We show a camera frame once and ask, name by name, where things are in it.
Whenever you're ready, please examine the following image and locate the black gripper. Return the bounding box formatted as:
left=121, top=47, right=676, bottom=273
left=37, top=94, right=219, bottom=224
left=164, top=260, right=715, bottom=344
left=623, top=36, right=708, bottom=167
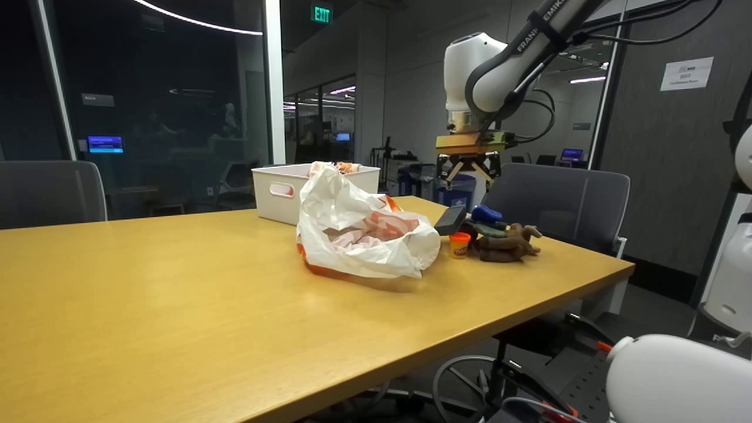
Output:
left=436, top=148, right=503, bottom=190

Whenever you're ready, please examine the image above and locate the green cloth item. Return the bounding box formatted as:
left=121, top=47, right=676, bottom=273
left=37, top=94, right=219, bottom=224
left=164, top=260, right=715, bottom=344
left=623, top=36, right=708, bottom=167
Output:
left=468, top=222, right=513, bottom=241

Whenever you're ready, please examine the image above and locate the white upright machine housing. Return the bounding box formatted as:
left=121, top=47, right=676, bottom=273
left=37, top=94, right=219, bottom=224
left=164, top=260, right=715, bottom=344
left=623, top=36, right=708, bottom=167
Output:
left=697, top=126, right=752, bottom=338

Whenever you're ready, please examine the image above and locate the white orange striped plastic bag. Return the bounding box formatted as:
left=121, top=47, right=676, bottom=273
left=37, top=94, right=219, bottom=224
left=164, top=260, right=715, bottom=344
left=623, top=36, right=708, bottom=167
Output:
left=293, top=160, right=445, bottom=283

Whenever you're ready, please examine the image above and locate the tan wrist camera mount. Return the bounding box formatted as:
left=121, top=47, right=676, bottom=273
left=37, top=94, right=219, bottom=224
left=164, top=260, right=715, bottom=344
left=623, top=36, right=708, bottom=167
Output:
left=433, top=130, right=519, bottom=156

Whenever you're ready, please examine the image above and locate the white wall notice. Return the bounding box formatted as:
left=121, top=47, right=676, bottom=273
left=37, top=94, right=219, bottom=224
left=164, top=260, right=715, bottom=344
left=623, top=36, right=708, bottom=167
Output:
left=657, top=54, right=716, bottom=94

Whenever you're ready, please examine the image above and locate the black foam block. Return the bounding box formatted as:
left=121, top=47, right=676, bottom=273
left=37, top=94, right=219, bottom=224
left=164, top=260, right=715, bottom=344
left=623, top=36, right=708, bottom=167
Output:
left=433, top=204, right=470, bottom=237

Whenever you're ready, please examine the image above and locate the glowing blue monitor screen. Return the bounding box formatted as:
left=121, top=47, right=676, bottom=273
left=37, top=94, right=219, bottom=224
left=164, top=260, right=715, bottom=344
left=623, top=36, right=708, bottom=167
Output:
left=86, top=134, right=127, bottom=159

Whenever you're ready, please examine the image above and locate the brown plush toy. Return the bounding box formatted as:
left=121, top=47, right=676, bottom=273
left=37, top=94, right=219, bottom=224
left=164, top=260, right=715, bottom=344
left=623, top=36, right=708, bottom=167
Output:
left=468, top=222, right=544, bottom=266

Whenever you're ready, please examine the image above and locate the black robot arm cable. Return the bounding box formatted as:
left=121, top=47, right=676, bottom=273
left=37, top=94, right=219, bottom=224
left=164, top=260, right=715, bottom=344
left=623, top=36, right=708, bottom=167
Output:
left=515, top=0, right=725, bottom=148

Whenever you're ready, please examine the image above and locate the white storage bin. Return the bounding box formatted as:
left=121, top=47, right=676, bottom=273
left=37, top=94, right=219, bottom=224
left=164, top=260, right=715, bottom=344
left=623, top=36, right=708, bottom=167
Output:
left=251, top=162, right=382, bottom=228

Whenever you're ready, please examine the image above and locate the grey office chair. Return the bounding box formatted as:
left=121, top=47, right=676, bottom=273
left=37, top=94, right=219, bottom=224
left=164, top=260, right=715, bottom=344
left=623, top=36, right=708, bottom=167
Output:
left=476, top=162, right=631, bottom=260
left=0, top=159, right=111, bottom=230

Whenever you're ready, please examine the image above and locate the white rounded machine housing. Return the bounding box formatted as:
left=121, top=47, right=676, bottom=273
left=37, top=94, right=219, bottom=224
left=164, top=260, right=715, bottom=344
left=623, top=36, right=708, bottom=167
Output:
left=603, top=335, right=752, bottom=423

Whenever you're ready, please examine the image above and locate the grey floor cable loop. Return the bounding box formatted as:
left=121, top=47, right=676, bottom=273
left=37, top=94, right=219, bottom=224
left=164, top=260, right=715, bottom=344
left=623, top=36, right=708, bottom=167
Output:
left=429, top=354, right=567, bottom=423

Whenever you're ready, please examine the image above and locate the white window pillar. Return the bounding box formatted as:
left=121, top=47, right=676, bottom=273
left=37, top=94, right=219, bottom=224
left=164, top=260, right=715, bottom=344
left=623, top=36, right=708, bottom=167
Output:
left=261, top=0, right=288, bottom=167

